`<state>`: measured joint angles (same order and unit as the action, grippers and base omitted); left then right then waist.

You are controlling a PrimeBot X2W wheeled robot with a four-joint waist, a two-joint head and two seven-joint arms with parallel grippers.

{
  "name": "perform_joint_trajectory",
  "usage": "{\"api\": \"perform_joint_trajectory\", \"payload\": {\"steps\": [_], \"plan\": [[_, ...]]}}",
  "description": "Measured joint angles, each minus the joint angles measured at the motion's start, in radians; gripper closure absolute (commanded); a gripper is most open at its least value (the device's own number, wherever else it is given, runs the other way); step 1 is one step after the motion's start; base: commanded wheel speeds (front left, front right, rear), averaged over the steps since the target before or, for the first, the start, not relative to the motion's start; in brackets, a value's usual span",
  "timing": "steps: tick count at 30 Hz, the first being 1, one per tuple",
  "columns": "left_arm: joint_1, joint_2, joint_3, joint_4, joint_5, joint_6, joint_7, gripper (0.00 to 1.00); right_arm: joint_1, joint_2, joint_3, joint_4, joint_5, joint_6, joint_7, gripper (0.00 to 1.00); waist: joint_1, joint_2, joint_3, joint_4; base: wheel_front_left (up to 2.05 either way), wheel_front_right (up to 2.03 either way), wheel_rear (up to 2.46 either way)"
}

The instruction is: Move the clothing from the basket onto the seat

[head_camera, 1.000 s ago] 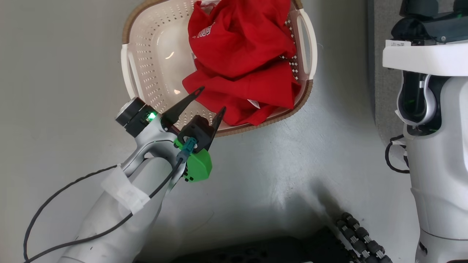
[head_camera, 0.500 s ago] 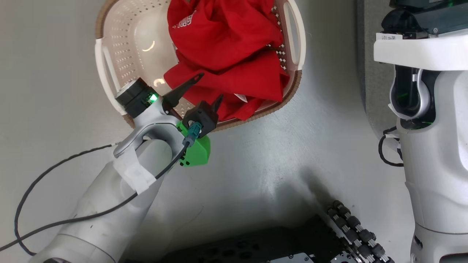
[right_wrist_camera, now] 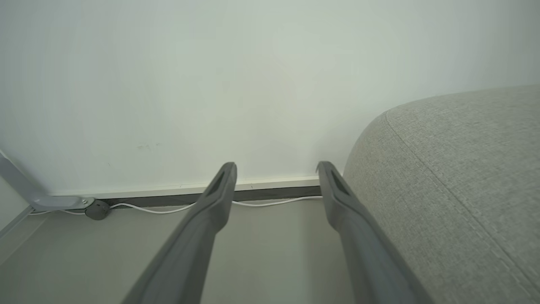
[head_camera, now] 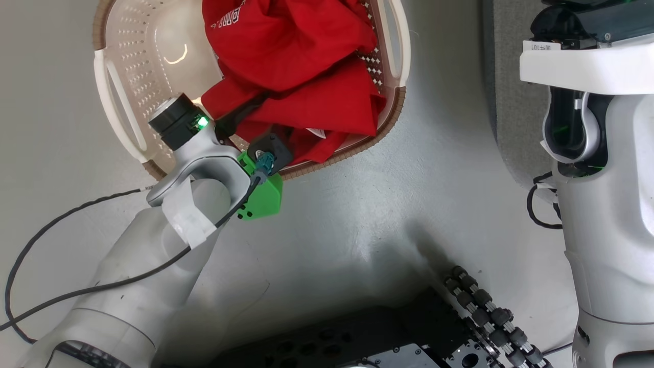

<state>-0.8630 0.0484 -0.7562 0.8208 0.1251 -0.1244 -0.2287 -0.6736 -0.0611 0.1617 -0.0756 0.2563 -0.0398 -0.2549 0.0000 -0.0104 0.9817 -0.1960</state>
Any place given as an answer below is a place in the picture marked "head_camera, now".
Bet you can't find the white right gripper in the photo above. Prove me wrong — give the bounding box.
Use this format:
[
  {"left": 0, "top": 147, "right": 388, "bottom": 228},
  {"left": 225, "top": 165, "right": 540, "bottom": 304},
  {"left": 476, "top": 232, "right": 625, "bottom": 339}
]
[{"left": 520, "top": 0, "right": 654, "bottom": 96}]

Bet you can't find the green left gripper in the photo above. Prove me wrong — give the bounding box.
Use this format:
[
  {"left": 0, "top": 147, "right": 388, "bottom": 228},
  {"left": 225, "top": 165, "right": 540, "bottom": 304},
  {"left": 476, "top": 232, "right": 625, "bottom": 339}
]
[{"left": 216, "top": 97, "right": 284, "bottom": 221}]

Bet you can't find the plain red t-shirt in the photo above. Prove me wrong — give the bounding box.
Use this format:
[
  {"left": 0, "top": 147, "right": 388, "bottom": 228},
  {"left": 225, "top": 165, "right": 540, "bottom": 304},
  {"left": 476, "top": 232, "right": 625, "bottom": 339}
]
[{"left": 201, "top": 59, "right": 387, "bottom": 164}]

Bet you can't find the cream laundry basket brown rim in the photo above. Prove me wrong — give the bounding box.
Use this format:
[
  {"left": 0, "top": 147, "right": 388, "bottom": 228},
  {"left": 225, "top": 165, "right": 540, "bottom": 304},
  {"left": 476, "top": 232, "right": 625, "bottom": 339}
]
[{"left": 92, "top": 0, "right": 412, "bottom": 180}]

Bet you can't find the grey fabric sofa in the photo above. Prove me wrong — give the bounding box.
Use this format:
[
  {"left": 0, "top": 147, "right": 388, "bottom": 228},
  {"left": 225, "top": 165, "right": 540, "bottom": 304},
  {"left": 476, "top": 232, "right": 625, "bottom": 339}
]
[{"left": 483, "top": 0, "right": 558, "bottom": 191}]

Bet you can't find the white tape strip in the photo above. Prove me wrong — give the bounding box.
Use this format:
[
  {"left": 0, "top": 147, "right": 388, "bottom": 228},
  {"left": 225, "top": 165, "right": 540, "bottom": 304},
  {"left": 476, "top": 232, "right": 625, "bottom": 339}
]
[{"left": 161, "top": 179, "right": 218, "bottom": 249}]

